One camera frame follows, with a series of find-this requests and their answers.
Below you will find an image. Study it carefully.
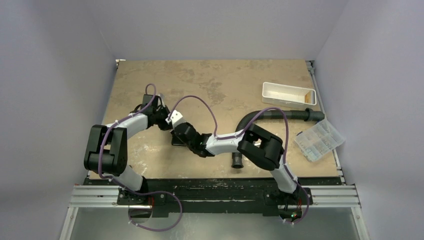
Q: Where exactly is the grey corrugated hose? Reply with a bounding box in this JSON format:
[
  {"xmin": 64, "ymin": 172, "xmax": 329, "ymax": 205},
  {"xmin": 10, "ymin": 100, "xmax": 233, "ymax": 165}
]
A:
[{"xmin": 231, "ymin": 107, "xmax": 326, "ymax": 170}]

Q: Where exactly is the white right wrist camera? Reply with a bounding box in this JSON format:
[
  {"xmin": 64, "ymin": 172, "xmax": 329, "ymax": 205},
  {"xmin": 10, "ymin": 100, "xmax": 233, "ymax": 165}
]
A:
[{"xmin": 165, "ymin": 110, "xmax": 186, "ymax": 129}]

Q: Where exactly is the clear plastic organizer box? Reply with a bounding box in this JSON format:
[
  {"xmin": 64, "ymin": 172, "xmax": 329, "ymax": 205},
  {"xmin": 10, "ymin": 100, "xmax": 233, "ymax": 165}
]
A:
[{"xmin": 294, "ymin": 118, "xmax": 346, "ymax": 163}]

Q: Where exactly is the white plastic tray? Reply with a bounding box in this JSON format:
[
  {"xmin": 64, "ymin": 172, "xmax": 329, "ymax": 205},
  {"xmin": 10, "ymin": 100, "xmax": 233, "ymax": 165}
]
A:
[{"xmin": 261, "ymin": 82, "xmax": 318, "ymax": 109}]

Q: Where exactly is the black aluminium base frame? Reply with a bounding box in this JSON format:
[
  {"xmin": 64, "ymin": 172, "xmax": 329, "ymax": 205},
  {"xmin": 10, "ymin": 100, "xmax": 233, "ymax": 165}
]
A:
[{"xmin": 69, "ymin": 177, "xmax": 361, "ymax": 217}]

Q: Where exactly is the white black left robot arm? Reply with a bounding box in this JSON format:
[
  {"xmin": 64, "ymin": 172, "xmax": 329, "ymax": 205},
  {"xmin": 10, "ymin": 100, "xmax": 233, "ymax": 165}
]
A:
[{"xmin": 83, "ymin": 94, "xmax": 172, "ymax": 205}]

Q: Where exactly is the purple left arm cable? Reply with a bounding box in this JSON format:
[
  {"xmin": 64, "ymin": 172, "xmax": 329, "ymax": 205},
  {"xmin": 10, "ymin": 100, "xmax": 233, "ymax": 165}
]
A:
[{"xmin": 98, "ymin": 83, "xmax": 184, "ymax": 233}]

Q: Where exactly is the black leather card holder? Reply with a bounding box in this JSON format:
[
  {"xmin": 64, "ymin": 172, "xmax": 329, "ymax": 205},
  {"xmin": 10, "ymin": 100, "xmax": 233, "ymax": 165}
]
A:
[{"xmin": 171, "ymin": 136, "xmax": 186, "ymax": 147}]

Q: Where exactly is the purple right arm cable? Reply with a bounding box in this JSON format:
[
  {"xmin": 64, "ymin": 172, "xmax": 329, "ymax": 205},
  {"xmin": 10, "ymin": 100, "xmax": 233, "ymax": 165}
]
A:
[{"xmin": 168, "ymin": 95, "xmax": 311, "ymax": 226}]

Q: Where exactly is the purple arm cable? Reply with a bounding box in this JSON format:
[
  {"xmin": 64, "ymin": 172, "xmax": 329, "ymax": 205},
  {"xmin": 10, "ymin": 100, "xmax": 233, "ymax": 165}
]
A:
[
  {"xmin": 98, "ymin": 83, "xmax": 184, "ymax": 233},
  {"xmin": 168, "ymin": 95, "xmax": 311, "ymax": 226}
]

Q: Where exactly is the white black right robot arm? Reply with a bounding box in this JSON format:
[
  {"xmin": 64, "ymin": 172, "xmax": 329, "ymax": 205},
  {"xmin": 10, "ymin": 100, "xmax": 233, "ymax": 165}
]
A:
[{"xmin": 172, "ymin": 122, "xmax": 301, "ymax": 204}]

